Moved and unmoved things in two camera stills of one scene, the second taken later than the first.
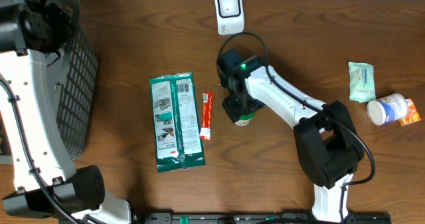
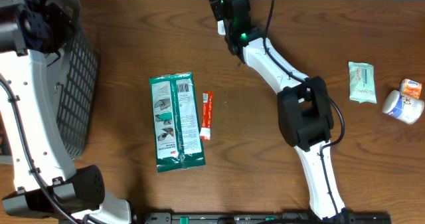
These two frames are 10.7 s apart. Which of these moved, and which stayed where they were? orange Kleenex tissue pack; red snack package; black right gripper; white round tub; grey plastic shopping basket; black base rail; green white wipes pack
Moved: orange Kleenex tissue pack; black right gripper; white round tub
Stayed: green white wipes pack; red snack package; black base rail; grey plastic shopping basket
